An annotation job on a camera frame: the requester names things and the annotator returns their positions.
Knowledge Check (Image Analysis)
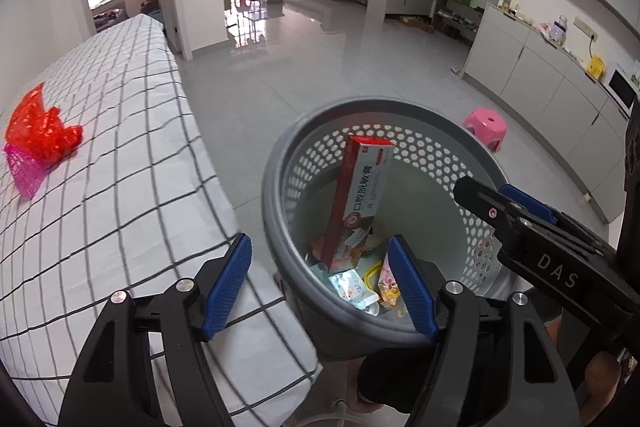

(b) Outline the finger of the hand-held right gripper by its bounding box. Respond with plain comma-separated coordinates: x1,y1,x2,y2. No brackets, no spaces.
498,184,558,225
453,176,531,260

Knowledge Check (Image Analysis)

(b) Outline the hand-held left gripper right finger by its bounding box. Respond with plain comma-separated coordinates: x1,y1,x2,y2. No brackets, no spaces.
386,235,576,427

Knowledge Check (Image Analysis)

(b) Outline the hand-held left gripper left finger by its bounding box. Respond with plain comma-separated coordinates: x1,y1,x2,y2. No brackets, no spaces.
62,233,253,427

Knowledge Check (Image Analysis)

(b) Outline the pink printed wrapper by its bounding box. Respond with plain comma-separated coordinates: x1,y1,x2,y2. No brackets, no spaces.
377,259,408,308

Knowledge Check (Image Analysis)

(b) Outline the yellow plastic ring container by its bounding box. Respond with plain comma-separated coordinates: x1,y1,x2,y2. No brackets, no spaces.
364,259,387,292

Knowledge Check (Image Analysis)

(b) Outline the light blue printed packet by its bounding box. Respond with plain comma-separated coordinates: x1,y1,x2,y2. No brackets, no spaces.
330,271,381,315

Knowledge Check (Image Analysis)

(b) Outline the grey perforated plastic basket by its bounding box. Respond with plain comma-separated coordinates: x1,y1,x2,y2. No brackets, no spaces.
262,96,523,363

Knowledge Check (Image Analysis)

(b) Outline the red cardboard box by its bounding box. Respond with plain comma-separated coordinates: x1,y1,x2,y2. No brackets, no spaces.
320,134,394,275

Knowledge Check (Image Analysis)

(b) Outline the person's right hand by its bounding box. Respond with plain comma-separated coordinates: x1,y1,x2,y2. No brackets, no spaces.
582,349,626,413

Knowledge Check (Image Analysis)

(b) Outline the pink plastic stool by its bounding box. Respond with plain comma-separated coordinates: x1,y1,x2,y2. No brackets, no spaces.
461,108,508,154

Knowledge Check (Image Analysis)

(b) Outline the person's leg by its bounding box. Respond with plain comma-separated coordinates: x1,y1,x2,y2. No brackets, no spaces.
350,347,428,415

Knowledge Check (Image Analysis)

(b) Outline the white counter cabinet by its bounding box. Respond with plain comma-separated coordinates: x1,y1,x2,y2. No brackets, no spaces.
462,3,636,224

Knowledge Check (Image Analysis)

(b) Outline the white microwave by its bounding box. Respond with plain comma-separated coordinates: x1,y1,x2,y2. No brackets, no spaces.
602,66,638,118

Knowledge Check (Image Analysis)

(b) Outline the white toy bottle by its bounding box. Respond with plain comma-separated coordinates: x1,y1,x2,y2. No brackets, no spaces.
547,14,568,45

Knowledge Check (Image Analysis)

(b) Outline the shoe rack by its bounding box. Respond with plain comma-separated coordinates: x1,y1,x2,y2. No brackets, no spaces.
431,0,485,42

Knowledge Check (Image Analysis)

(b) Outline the flat cardboard box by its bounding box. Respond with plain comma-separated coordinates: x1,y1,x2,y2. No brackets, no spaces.
400,16,436,32

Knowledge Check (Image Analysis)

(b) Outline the white checkered bed sheet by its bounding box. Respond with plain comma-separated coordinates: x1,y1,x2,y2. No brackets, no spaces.
0,13,323,427

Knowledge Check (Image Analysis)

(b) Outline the pink plastic mesh tray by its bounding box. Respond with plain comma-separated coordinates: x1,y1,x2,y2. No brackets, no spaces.
4,142,51,200

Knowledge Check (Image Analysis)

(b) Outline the red crumpled plastic wrapper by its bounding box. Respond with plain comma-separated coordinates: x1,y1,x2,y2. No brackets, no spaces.
5,82,84,168

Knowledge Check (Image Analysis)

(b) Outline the white wall socket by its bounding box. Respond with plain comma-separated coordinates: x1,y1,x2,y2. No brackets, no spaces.
573,18,598,40

